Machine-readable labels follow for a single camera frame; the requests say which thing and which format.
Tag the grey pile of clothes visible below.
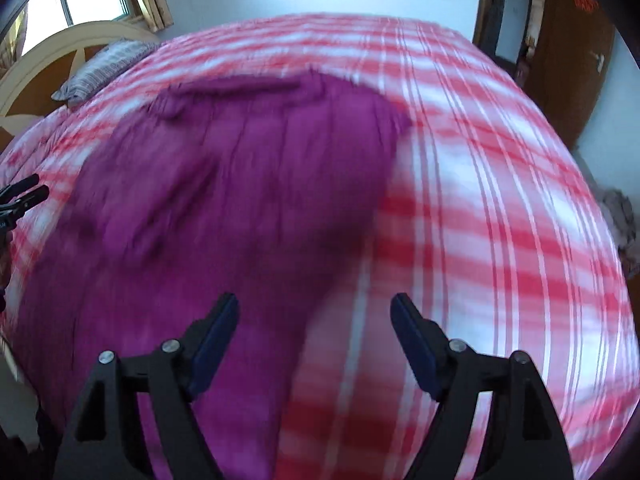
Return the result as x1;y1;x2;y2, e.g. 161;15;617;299
599;187;639;277

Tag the magenta puffer jacket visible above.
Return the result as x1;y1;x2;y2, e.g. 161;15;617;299
15;70;414;480

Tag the cream and brown headboard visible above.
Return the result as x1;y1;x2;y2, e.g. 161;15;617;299
0;25;162;152

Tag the striped pillow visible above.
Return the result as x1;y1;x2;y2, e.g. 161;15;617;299
51;40;162;107

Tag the bed with red plaid sheet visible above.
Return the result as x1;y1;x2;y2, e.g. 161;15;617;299
0;14;640;480

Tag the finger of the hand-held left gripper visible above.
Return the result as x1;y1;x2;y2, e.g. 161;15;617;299
0;184;51;217
0;174;41;200

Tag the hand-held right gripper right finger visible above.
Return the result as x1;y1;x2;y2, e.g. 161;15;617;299
390;292;574;480

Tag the brown door frame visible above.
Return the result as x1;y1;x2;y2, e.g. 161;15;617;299
472;0;551;87

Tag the brown wooden door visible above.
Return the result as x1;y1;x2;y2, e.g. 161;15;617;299
525;0;617;150

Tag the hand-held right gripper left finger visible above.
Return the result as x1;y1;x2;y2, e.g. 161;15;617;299
52;292;240;480

